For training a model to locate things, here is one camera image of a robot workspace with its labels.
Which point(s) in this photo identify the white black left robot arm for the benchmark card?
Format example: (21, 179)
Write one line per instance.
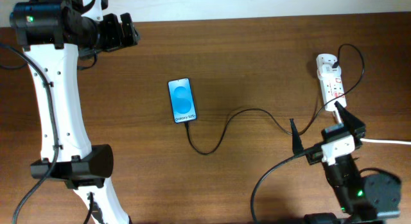
(54, 35)

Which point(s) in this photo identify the white charger adapter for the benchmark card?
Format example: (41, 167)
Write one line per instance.
(327, 71)

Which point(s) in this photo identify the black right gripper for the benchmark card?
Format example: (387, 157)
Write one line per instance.
(358, 126)

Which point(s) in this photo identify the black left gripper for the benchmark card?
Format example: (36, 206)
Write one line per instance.
(116, 40)

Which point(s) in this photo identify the white power strip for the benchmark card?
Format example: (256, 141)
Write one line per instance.
(332, 88)

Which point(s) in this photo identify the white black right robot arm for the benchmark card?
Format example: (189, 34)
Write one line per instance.
(369, 199)

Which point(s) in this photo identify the blue Galaxy smartphone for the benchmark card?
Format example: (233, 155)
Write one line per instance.
(182, 100)

